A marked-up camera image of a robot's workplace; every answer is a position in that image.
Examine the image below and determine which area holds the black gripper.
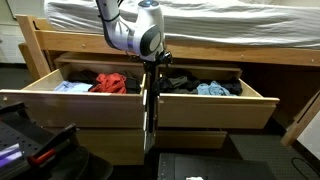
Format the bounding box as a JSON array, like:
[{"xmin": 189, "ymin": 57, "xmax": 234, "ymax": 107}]
[{"xmin": 143, "ymin": 50, "xmax": 173, "ymax": 79}]

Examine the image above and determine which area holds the light blue cloth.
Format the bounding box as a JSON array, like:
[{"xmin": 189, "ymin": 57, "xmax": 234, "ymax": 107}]
[{"xmin": 195, "ymin": 80, "xmax": 239, "ymax": 97}]

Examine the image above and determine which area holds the wooden bed frame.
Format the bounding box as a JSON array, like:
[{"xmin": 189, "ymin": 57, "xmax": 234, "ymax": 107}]
[{"xmin": 14, "ymin": 13, "xmax": 320, "ymax": 81}]

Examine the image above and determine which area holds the wooden drawer holding red cloth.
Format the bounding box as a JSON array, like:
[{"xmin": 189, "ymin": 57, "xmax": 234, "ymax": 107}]
[{"xmin": 0, "ymin": 61, "xmax": 150, "ymax": 130}]

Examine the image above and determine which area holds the red crumpled cloth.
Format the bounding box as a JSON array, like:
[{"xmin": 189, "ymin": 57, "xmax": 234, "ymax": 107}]
[{"xmin": 88, "ymin": 72, "xmax": 129, "ymax": 95}]

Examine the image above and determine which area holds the black floor cable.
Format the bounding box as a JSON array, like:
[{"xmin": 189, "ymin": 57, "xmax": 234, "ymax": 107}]
[{"xmin": 289, "ymin": 156, "xmax": 320, "ymax": 180}]

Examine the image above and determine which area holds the wooden drawer holding blue cloth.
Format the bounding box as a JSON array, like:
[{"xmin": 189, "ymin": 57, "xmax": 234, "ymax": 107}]
[{"xmin": 154, "ymin": 63, "xmax": 281, "ymax": 131}]

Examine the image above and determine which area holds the black cloth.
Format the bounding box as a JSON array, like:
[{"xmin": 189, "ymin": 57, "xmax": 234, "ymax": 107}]
[
  {"xmin": 218, "ymin": 77, "xmax": 244, "ymax": 97},
  {"xmin": 171, "ymin": 68, "xmax": 202, "ymax": 95}
]

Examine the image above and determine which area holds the orange black bar clamp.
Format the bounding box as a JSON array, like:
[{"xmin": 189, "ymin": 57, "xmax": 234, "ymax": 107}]
[{"xmin": 27, "ymin": 123, "xmax": 80, "ymax": 167}]

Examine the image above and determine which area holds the aluminium extrusion bar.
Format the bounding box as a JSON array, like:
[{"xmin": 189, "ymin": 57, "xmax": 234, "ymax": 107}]
[{"xmin": 0, "ymin": 143, "xmax": 26, "ymax": 168}]

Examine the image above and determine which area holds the pale drawer lining sheet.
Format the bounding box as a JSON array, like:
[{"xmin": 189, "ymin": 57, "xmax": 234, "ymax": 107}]
[{"xmin": 53, "ymin": 80, "xmax": 94, "ymax": 94}]

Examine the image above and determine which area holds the plain wooden drawer front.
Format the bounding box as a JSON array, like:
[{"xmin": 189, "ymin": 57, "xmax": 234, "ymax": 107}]
[{"xmin": 74, "ymin": 127, "xmax": 147, "ymax": 166}]

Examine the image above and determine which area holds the white panelled cabinet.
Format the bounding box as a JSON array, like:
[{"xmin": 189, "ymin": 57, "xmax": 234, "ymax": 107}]
[{"xmin": 0, "ymin": 21, "xmax": 28, "ymax": 64}]

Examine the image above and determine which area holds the wooden desk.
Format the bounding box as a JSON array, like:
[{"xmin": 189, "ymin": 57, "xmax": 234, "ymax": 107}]
[{"xmin": 279, "ymin": 89, "xmax": 320, "ymax": 148}]

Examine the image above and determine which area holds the grey crumpled cloth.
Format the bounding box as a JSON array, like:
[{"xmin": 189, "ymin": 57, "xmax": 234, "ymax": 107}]
[{"xmin": 168, "ymin": 75, "xmax": 190, "ymax": 92}]

